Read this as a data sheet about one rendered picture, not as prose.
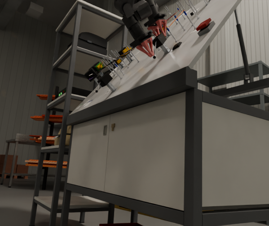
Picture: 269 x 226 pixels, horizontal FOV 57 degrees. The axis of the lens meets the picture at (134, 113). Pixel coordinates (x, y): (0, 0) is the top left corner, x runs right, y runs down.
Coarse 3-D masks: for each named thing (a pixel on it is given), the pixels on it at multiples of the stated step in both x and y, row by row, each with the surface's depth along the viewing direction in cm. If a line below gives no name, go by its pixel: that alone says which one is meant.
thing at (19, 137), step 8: (16, 136) 523; (24, 136) 534; (8, 144) 576; (16, 144) 524; (32, 144) 598; (40, 144) 582; (16, 152) 522; (48, 176) 562; (64, 176) 586; (0, 184) 556
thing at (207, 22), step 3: (210, 18) 100; (204, 21) 102; (207, 21) 99; (210, 21) 100; (201, 24) 101; (204, 24) 98; (207, 24) 99; (198, 27) 101; (201, 27) 100; (204, 27) 100
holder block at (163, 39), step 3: (162, 33) 117; (156, 36) 119; (159, 36) 115; (162, 36) 117; (153, 39) 118; (156, 39) 115; (159, 39) 115; (162, 39) 116; (165, 39) 118; (153, 42) 116; (159, 42) 115; (162, 42) 115; (156, 45) 117; (159, 45) 116; (156, 48) 118
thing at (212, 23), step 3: (213, 21) 101; (210, 24) 99; (213, 24) 100; (207, 27) 98; (210, 27) 99; (201, 30) 101; (204, 30) 100; (207, 30) 99; (198, 33) 102; (201, 33) 101; (204, 33) 101
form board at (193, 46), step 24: (216, 0) 137; (240, 0) 108; (168, 24) 195; (216, 24) 99; (144, 48) 182; (192, 48) 96; (120, 72) 171; (144, 72) 121; (168, 72) 93; (96, 96) 161
